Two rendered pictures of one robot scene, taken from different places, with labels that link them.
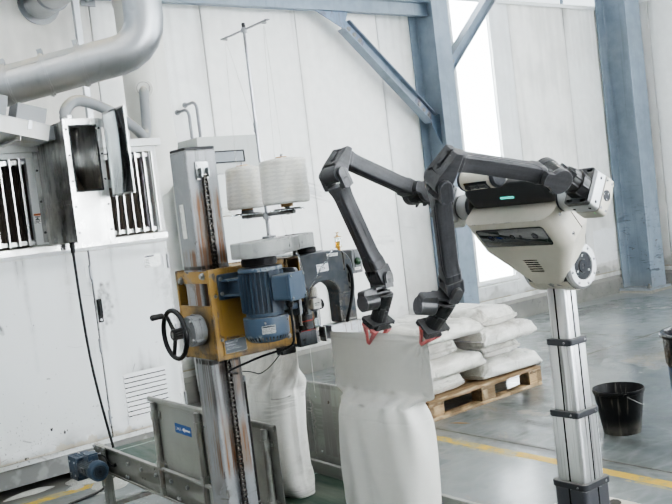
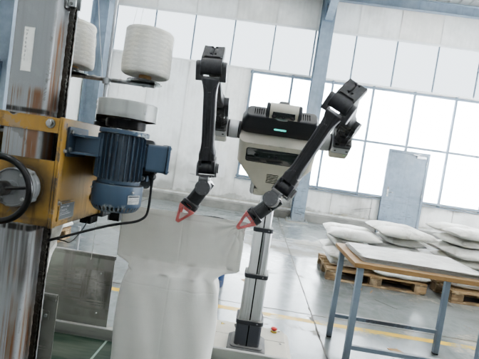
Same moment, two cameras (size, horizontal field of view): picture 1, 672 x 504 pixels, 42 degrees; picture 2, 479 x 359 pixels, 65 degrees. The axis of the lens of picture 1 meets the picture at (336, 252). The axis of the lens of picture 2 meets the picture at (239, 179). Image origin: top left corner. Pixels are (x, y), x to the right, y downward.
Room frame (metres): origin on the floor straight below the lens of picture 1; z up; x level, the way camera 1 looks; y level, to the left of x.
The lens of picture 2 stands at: (1.88, 0.91, 1.29)
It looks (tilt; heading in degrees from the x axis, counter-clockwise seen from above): 3 degrees down; 310
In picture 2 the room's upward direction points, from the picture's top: 8 degrees clockwise
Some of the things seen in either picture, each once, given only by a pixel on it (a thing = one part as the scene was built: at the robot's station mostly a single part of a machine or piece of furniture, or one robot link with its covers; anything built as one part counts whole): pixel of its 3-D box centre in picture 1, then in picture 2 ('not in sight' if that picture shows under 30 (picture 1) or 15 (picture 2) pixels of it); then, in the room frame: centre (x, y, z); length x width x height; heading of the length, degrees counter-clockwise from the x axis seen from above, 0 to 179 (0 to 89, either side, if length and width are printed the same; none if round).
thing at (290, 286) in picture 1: (289, 289); (155, 162); (2.86, 0.17, 1.25); 0.10 x 0.08 x 0.12; 152
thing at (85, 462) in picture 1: (92, 464); not in sight; (4.35, 1.35, 0.35); 0.30 x 0.15 x 0.15; 37
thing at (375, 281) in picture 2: not in sight; (367, 272); (3.58, -4.02, 0.07); 1.20 x 0.82 x 0.14; 35
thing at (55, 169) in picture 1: (73, 184); not in sight; (5.22, 1.51, 1.82); 0.51 x 0.27 x 0.71; 37
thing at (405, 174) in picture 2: not in sight; (403, 193); (4.68, -8.77, 1.05); 1.00 x 0.10 x 2.10; 37
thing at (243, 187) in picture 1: (244, 187); (74, 43); (3.21, 0.31, 1.61); 0.15 x 0.14 x 0.17; 37
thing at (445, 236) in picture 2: not in sight; (462, 241); (2.67, -4.60, 0.69); 0.66 x 0.42 x 0.13; 130
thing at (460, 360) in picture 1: (434, 364); not in sight; (6.04, -0.59, 0.32); 0.66 x 0.43 x 0.15; 129
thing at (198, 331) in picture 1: (193, 330); (16, 186); (2.98, 0.52, 1.14); 0.11 x 0.06 x 0.11; 37
